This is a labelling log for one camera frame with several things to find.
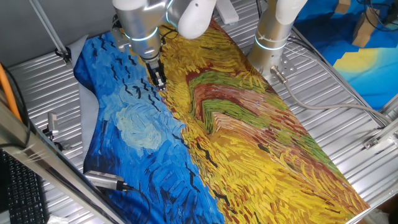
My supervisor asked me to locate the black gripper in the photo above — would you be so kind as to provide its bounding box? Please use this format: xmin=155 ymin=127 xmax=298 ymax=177
xmin=145 ymin=58 xmax=168 ymax=91

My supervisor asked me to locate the short wooden block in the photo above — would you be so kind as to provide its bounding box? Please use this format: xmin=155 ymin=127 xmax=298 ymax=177
xmin=334 ymin=0 xmax=353 ymax=15

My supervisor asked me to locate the tall wooden block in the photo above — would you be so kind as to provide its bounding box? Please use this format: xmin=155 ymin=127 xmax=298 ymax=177
xmin=351 ymin=6 xmax=382 ymax=49

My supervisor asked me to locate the white power strip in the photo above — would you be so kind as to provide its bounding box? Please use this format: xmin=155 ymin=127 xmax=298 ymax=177
xmin=215 ymin=0 xmax=240 ymax=26

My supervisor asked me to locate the Van Gogh wheatfield print cloth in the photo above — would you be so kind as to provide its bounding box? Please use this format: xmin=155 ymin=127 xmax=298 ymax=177
xmin=67 ymin=12 xmax=371 ymax=224

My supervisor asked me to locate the metal pole with clamp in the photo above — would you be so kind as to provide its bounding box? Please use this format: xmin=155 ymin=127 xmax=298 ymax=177
xmin=29 ymin=0 xmax=73 ymax=67

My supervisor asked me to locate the black keyboard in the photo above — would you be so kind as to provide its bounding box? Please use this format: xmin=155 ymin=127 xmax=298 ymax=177
xmin=0 ymin=149 xmax=51 ymax=224

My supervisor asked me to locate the blue cloth with yellow sun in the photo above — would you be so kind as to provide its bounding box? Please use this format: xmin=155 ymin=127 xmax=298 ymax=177
xmin=293 ymin=0 xmax=398 ymax=112

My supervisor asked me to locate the long black gripper cable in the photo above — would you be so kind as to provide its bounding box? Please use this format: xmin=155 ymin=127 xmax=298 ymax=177
xmin=159 ymin=25 xmax=180 ymax=47

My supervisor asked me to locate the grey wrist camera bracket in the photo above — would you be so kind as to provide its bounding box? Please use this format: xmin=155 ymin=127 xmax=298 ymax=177
xmin=111 ymin=27 xmax=131 ymax=53

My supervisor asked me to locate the silver cylindrical camera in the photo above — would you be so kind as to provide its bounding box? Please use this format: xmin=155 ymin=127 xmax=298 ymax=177
xmin=83 ymin=169 xmax=134 ymax=192

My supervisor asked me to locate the grey base cable with connector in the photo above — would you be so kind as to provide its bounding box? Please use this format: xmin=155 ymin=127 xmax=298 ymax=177
xmin=269 ymin=65 xmax=394 ymax=124

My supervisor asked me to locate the black silver-camera cable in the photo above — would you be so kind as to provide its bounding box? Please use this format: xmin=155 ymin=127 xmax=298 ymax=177
xmin=123 ymin=184 xmax=152 ymax=224

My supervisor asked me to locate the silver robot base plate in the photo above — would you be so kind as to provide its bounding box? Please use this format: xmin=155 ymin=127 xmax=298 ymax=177
xmin=266 ymin=54 xmax=299 ymax=85

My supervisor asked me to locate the thin black cable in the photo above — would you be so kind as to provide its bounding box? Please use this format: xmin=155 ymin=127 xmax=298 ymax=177
xmin=0 ymin=64 xmax=32 ymax=149

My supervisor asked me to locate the aluminium frame beam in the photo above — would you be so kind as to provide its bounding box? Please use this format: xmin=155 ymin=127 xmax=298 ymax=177
xmin=0 ymin=90 xmax=127 ymax=224

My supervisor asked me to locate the orange hose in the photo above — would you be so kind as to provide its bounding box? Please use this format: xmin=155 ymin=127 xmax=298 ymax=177
xmin=0 ymin=62 xmax=23 ymax=123

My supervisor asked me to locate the aluminium profile with corner bracket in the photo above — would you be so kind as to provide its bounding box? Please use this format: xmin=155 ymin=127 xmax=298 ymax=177
xmin=363 ymin=116 xmax=398 ymax=151

